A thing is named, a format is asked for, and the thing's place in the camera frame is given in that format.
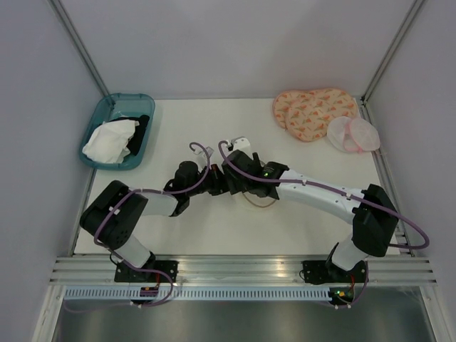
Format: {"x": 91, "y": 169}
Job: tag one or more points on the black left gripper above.
{"x": 220, "y": 184}

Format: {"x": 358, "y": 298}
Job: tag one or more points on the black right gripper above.
{"x": 235, "y": 184}

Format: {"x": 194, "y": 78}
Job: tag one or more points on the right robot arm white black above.
{"x": 370, "y": 213}

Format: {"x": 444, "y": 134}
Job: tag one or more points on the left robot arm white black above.
{"x": 113, "y": 215}

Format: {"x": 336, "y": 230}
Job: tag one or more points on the orange floral laundry bag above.
{"x": 306, "y": 114}

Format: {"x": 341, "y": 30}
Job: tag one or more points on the pink trimmed mesh laundry bag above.
{"x": 353, "y": 135}

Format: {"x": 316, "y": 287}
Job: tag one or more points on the black garment in bin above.
{"x": 136, "y": 140}

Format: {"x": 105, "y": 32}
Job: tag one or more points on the white cloth in bin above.
{"x": 108, "y": 142}

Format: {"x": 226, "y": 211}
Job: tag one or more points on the teal plastic bin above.
{"x": 114, "y": 107}

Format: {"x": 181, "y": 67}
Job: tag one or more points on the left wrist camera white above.
{"x": 203, "y": 155}

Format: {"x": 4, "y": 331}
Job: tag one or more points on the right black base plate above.
{"x": 318, "y": 272}

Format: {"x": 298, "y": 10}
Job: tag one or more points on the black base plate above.
{"x": 318, "y": 272}
{"x": 165, "y": 273}

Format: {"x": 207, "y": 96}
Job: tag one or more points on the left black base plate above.
{"x": 165, "y": 273}

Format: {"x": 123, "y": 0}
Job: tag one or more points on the white slotted cable duct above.
{"x": 199, "y": 293}

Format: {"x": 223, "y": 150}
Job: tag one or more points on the aluminium front rail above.
{"x": 236, "y": 270}

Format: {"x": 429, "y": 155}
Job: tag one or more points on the left aluminium frame post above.
{"x": 75, "y": 38}

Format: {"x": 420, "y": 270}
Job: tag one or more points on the aluminium frame post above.
{"x": 75, "y": 38}
{"x": 407, "y": 23}

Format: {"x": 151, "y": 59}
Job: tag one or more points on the right aluminium frame post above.
{"x": 407, "y": 23}

